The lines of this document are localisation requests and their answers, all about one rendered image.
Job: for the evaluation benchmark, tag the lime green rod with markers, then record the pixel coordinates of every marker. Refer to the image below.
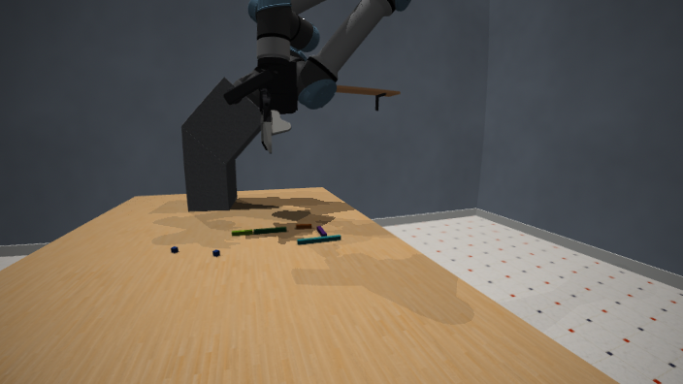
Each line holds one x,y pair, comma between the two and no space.
242,233

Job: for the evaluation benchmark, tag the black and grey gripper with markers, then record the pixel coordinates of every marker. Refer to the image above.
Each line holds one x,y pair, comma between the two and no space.
284,98

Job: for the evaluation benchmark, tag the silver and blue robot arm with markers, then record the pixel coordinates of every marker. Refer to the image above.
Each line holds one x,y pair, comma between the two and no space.
277,23

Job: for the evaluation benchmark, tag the turquoise rod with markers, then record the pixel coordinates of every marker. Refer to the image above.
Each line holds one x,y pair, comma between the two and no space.
318,239

